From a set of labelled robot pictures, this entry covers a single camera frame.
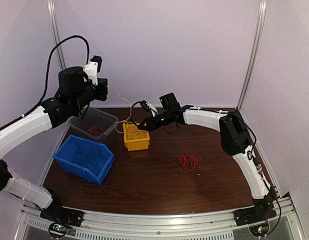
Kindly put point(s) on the right corner aluminium post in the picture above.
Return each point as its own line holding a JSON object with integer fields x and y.
{"x": 259, "y": 29}

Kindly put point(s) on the blue plastic bin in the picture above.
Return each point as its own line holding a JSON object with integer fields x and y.
{"x": 84, "y": 158}

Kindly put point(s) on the front aluminium rail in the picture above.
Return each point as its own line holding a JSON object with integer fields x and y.
{"x": 216, "y": 225}

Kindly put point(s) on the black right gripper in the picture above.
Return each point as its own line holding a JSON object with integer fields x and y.
{"x": 152, "y": 124}

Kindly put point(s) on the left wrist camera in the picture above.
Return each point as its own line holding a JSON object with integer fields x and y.
{"x": 91, "y": 70}

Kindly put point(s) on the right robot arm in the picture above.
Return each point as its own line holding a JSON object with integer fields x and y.
{"x": 237, "y": 141}

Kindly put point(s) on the yellow plastic bin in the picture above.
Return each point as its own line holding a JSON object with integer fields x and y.
{"x": 135, "y": 139}

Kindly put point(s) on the clear grey plastic tub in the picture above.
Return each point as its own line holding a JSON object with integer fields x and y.
{"x": 97, "y": 125}

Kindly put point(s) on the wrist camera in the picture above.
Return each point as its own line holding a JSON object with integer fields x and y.
{"x": 91, "y": 70}
{"x": 149, "y": 107}

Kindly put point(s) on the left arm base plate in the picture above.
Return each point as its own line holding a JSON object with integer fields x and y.
{"x": 62, "y": 215}

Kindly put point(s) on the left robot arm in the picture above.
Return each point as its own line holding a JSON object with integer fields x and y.
{"x": 78, "y": 87}

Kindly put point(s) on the left corner aluminium post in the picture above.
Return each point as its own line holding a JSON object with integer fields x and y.
{"x": 51, "y": 7}

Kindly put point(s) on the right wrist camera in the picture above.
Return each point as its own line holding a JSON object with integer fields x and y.
{"x": 149, "y": 107}

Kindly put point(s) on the corner aluminium post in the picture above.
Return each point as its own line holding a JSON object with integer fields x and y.
{"x": 51, "y": 7}
{"x": 259, "y": 29}

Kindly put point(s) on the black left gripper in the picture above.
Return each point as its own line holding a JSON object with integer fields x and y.
{"x": 103, "y": 83}

